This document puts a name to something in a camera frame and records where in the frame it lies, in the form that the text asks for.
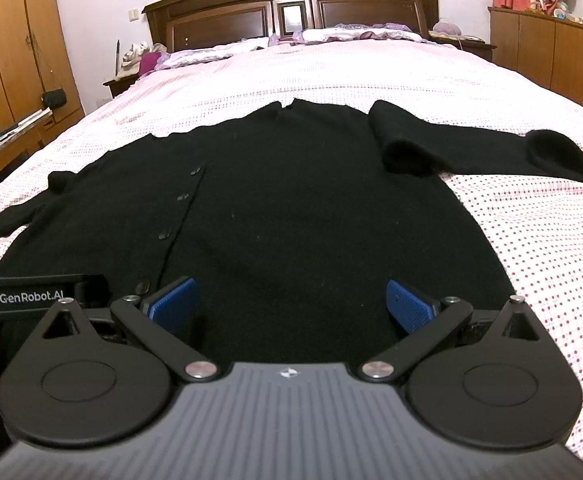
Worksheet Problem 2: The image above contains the black knit cardigan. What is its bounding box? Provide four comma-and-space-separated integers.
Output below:
0, 100, 583, 363

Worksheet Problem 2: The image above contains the wooden desk with papers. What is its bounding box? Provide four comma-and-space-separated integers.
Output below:
0, 108, 52, 172

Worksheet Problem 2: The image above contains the pink checked bedspread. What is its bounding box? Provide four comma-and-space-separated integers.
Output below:
0, 40, 583, 458

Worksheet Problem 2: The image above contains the small black hanging bag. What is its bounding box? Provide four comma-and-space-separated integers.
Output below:
41, 88, 68, 110

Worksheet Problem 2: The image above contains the left dark nightstand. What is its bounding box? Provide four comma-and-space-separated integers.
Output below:
102, 74, 139, 99

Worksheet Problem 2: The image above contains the dark nightstand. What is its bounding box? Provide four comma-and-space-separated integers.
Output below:
429, 30, 497, 62
102, 74, 139, 99

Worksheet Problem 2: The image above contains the left purple ruffled pillow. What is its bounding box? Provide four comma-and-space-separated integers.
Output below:
154, 37, 270, 70

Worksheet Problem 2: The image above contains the purple ruffled pillow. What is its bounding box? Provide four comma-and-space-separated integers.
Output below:
291, 23, 427, 44
154, 37, 270, 70

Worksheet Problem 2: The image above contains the magenta cloth on nightstand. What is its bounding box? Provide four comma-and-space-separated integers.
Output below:
138, 52, 163, 78

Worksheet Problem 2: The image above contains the orange wooden wardrobe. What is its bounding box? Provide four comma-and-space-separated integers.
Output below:
0, 0, 84, 142

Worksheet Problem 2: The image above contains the right dark nightstand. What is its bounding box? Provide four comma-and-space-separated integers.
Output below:
429, 30, 497, 62

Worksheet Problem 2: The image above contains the right purple ruffled pillow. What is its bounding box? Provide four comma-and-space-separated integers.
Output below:
291, 23, 427, 44

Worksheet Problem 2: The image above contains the wooden sideboard cabinet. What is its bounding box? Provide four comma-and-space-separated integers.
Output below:
489, 8, 583, 106

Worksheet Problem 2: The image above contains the dark wooden headboard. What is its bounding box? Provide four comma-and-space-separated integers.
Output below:
144, 0, 439, 52

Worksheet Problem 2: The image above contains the wall light switch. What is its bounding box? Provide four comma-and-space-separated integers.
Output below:
128, 9, 139, 22

